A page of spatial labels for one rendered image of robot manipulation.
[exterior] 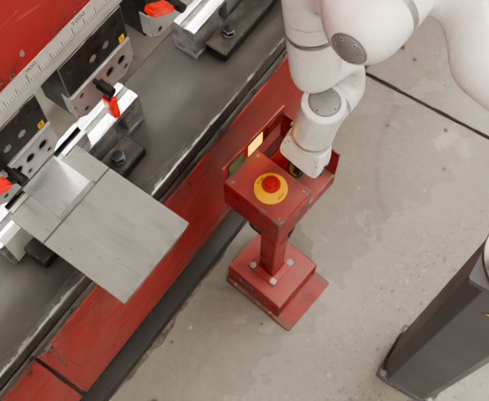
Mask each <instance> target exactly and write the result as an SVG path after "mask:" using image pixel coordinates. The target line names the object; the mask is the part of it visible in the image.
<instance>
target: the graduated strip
mask: <svg viewBox="0 0 489 401"><path fill-rule="evenodd" d="M108 1H109V0H92V1H91V2H90V3H89V4H88V5H87V6H86V7H85V8H84V9H83V10H82V11H81V12H80V13H79V14H78V15H77V16H76V17H75V18H74V19H73V20H72V21H71V22H70V23H69V24H68V25H67V26H66V28H65V29H64V30H63V31H62V32H61V33H60V34H59V35H58V36H57V37H56V38H55V39H54V40H53V41H52V42H51V43H50V44H49V45H48V46H47V47H46V48H45V49H44V50H43V51H42V52H41V53H40V54H39V55H38V56H37V57H36V58H35V59H34V61H33V62H32V63H31V64H30V65H29V66H28V67H27V68H26V69H25V70H24V71H23V72H22V73H21V74H20V75H19V76H18V77H17V78H16V79H15V80H14V81H13V82H12V83H11V84H10V85H9V86H8V87H7V88H6V89H5V90H4V91H3V92H2V94H1V95H0V112H1V111H2V110H3V109H4V108H5V107H6V106H7V105H8V104H9V103H10V102H11V101H12V100H13V99H14V98H15V97H16V96H17V95H18V94H19V93H20V92H21V91H22V89H23V88H24V87H25V86H26V85H27V84H28V83H29V82H30V81H31V80H32V79H33V78H34V77H35V76H36V75H37V74H38V73H39V72H40V71H41V70H42V69H43V68H44V67H45V66H46V65H47V64H48V63H49V62H50V61H51V60H52V59H53V58H54V57H55V56H56V55H57V54H58V53H59V52H60V51H61V50H62V49H63V48H64V47H65V46H66V45H67V43H68V42H69V41H70V40H71V39H72V38H73V37H74V36H75V35H76V34H77V33H78V32H79V31H80V30H81V29H82V28H83V27H84V26H85V25H86V24H87V23H88V21H89V20H90V19H91V18H92V17H93V16H94V15H95V14H96V13H97V12H98V11H99V10H100V9H101V8H102V7H103V6H104V5H105V4H106V3H107V2H108Z"/></svg>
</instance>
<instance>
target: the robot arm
mask: <svg viewBox="0 0 489 401"><path fill-rule="evenodd" d="M280 1H281V8H282V15H283V21H284V35H285V41H286V47H287V53H288V65H289V70H290V74H291V78H292V80H293V82H294V84H295V85H296V87H297V88H298V89H299V90H301V91H304V93H303V95H302V98H301V100H300V103H299V108H298V111H297V114H296V117H295V120H294V121H293V122H292V123H291V125H290V126H291V127H292V128H291V129H290V130H289V131H288V132H287V134H286V136H285V138H284V140H283V141H282V143H281V146H280V152H281V154H282V155H283V156H284V157H285V158H286V159H288V160H289V161H290V162H291V163H293V166H294V169H293V171H292V172H293V173H296V175H297V176H299V175H300V174H301V173H302V174H306V175H308V176H309V177H312V178H316V177H317V176H318V175H319V176H322V175H323V174H324V166H325V165H328V163H329V161H330V158H331V143H332V142H333V140H334V137H335V135H336V133H337V131H338V129H339V127H340V125H341V124H342V122H343V121H344V119H345V118H346V117H347V116H348V114H349V113H351V111H352V110H353V109H354V108H355V107H356V105H357V104H358V103H359V101H360V100H361V98H362V97H363V94H364V91H365V87H366V72H365V68H364V65H372V64H377V63H380V62H382V61H384V60H386V59H388V58H389V57H391V56H392V55H393V54H394V53H395V52H396V51H397V50H398V49H399V48H400V47H401V46H402V45H403V44H404V43H405V42H406V41H407V40H408V39H409V37H410V36H411V35H412V34H413V33H414V31H415V30H416V29H417V28H418V26H419V25H420V24H421V23H422V22H423V20H424V19H426V17H427V16H428V15H429V16H432V17H434V18H435V19H436V20H437V21H438V22H439V23H440V25H441V26H442V29H443V31H444V35H445V38H446V43H447V48H448V63H449V68H450V72H451V74H452V78H453V79H454V81H455V82H456V84H457V85H458V86H459V87H460V89H461V90H462V91H463V92H465V93H466V94H467V95H468V96H470V97H471V98H472V99H474V101H476V102H477V103H478V104H480V105H481V106H482V107H484V108H485V109H487V110H488V111H489V0H280ZM483 269H484V271H485V274H486V276H487V280H488V282H489V234H488V235H487V238H486V240H485V242H484V245H483Z"/></svg>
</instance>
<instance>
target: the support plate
mask: <svg viewBox="0 0 489 401"><path fill-rule="evenodd" d="M62 161H63V163H65V164H66V165H68V166H69V167H71V168H72V169H74V170H75V171H77V172H78V173H79V174H80V175H82V176H83V177H85V178H87V179H88V180H89V181H90V180H94V181H97V180H98V179H99V178H100V176H101V175H102V174H103V173H104V172H105V171H106V169H107V168H108V166H106V165H105V164H104V163H102V162H101V161H99V160H98V159H96V158H94V157H93V156H92V155H91V154H89V153H88V152H86V151H85V150H83V149H81V148H80V147H79V146H78V145H75V147H74V148H73V149H72V150H71V151H70V152H69V153H68V155H67V156H66V157H65V158H64V159H63V160H62ZM10 219H11V220H12V221H13V222H14V223H15V224H17V225H18V226H19V227H21V228H22V229H24V230H25V231H26V232H28V233H29V234H30V235H32V236H33V237H34V238H36V239H37V240H39V241H40V242H41V243H43V242H44V240H45V239H46V238H47V237H48V236H49V234H50V233H51V232H52V231H53V230H54V229H55V227H56V226H57V225H58V224H59V223H60V222H61V221H62V219H61V218H60V217H59V216H57V215H56V214H54V213H53V212H51V211H50V210H48V209H47V208H46V207H45V206H44V205H42V204H40V203H39V202H38V201H36V200H35V199H33V198H32V197H31V196H29V198H28V199H27V200H26V201H25V202H24V203H23V204H22V206H21V207H20V208H19V209H18V210H17V211H16V212H15V213H14V214H13V215H12V216H11V217H10ZM189 225H190V224H189V223H188V222H187V221H186V220H184V219H183V218H181V217H180V216H178V215H177V214H176V213H174V212H172V211H171V210H169V209H168V208H167V207H166V206H164V205H163V204H161V203H159V202H158V201H157V200H156V199H154V198H153V197H151V196H149V195H148V194H147V193H145V192H144V191H142V190H141V189H139V188H138V187H137V186H135V185H133V184H132V183H130V182H129V181H128V180H127V179H125V178H124V177H122V176H120V175H119V174H118V173H117V172H115V171H114V170H112V169H109V170H108V171H107V172H106V174H105V175H104V176H103V177H102V178H101V179H100V181H99V182H98V183H97V184H96V185H95V187H94V188H93V189H92V190H91V191H90V192H89V194H88V195H87V196H86V197H85V198H84V199H83V200H82V201H81V202H80V203H79V204H78V206H77V207H76V208H75V209H74V210H73V211H72V213H71V214H70V215H69V216H68V217H67V219H66V220H65V221H64V222H63V223H62V224H61V226H60V227H59V228H58V229H57V230H56V231H55V232H54V233H53V234H52V235H51V236H50V238H49V239H48V240H47V241H46V242H45V243H43V244H44V245H45V246H46V247H48V248H49V249H50V250H52V251H53V252H55V253H56V254H58V255H59V256H60V257H61V258H62V259H64V260H65V261H67V262H68V263H70V264H71V265H72V266H74V267H75V268H76V269H77V270H79V271H80V272H81V273H83V274H85V275H86V276H87V277H89V278H90V279H91V280H92V281H93V282H95V283H96V284H98V285H99V286H101V287H102V288H103V289H105V290H106V291H107V292H108V293H109V294H111V295H112V296H114V297H115V298H117V299H118V300H120V301H121V302H122V303H123V304H124V305H126V303H127V302H128V301H129V299H130V298H131V297H132V295H133V294H134V293H135V292H136V291H137V289H138V288H139V287H140V286H141V285H142V284H143V282H144V281H145V280H146V278H147V277H148V276H149V274H150V273H151V272H152V271H153V270H154V269H155V267H156V266H157V265H158V264H159V262H160V261H161V260H162V258H163V257H164V256H165V255H166V253H167V252H168V251H169V250H170V249H171V248H172V246H173V245H174V244H175V242H176V241H177V240H178V238H179V237H180V236H181V235H182V233H183V232H184V231H185V230H186V229H187V228H188V227H189Z"/></svg>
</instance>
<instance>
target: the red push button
mask: <svg viewBox="0 0 489 401"><path fill-rule="evenodd" d="M261 186H262V188H263V190H264V191H265V192H267V193H275V192H277V191H278V190H279V189H280V180H279V179H278V178H277V177H275V176H272V175H270V176H267V177H265V178H264V179H263V181H262V183H261Z"/></svg>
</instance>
